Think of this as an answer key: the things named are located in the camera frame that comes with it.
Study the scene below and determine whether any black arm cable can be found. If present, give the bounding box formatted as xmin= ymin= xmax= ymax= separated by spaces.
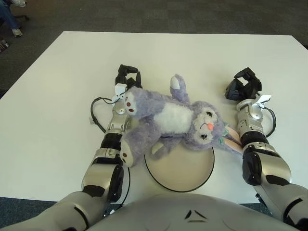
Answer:
xmin=90 ymin=96 xmax=132 ymax=209
xmin=262 ymin=105 xmax=276 ymax=138

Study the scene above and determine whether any purple plush bunny doll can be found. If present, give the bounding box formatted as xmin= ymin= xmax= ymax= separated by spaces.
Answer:
xmin=119 ymin=73 xmax=243 ymax=168

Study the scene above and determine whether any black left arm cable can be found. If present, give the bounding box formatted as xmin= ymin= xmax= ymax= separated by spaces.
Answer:
xmin=90 ymin=96 xmax=132 ymax=209

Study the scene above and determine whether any silver robot torso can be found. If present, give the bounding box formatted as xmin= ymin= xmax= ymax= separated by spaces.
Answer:
xmin=89 ymin=193 xmax=299 ymax=231

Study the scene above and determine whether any white plate with black rim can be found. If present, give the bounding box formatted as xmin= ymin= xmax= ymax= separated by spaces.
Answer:
xmin=143 ymin=141 xmax=215 ymax=193

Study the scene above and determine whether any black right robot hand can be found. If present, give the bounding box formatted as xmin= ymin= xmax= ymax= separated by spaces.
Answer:
xmin=225 ymin=67 xmax=262 ymax=103

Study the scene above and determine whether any black chair wheel base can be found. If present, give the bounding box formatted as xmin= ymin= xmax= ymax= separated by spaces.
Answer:
xmin=0 ymin=14 xmax=30 ymax=25

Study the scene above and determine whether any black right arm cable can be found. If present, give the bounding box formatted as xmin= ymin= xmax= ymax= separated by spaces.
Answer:
xmin=262 ymin=105 xmax=276 ymax=138

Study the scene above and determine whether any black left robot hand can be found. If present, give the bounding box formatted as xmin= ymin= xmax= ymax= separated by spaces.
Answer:
xmin=114 ymin=64 xmax=142 ymax=91

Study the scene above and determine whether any person in blue jeans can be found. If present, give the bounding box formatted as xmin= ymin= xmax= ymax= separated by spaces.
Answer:
xmin=0 ymin=0 xmax=27 ymax=38

